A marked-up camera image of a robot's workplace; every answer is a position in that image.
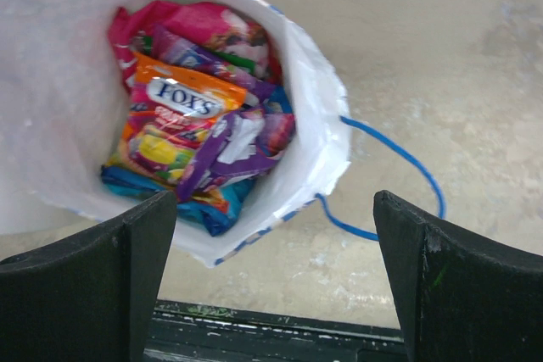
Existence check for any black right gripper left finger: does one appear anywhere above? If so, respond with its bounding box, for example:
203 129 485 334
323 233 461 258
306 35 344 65
1 192 176 361

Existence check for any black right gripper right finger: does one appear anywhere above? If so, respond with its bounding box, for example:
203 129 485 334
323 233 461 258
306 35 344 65
373 191 542 361

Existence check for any orange Fox's candy bag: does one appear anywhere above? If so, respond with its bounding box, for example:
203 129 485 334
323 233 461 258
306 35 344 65
105 53 247 186

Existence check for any blue checkered paper bag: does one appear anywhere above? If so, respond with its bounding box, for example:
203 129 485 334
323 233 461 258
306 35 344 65
1 0 356 267

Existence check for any purple snack packet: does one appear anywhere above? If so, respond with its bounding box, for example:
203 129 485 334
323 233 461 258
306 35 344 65
176 107 295 202

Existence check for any blue snack bag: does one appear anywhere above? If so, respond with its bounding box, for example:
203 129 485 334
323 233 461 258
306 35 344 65
100 166 255 237

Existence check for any purple Fox's berries bag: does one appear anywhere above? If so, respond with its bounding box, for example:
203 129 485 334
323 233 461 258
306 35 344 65
151 25 277 106

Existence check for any pink snack bag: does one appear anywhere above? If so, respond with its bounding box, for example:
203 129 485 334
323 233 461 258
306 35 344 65
107 0 283 91

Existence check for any green snack packet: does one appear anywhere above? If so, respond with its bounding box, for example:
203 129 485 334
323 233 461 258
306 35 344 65
132 31 255 82

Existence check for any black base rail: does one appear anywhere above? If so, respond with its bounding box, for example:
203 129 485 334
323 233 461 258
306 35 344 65
143 300 407 362

